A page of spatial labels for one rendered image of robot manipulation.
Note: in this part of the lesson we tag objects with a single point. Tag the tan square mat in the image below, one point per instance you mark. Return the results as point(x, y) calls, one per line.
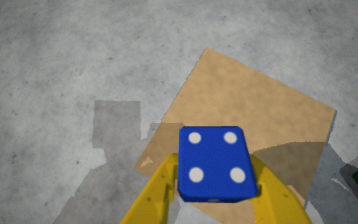
point(285, 128)

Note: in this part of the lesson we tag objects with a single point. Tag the blue die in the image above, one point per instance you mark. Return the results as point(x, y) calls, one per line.
point(214, 165)

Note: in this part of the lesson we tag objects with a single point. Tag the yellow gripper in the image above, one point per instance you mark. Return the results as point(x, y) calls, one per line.
point(274, 203)

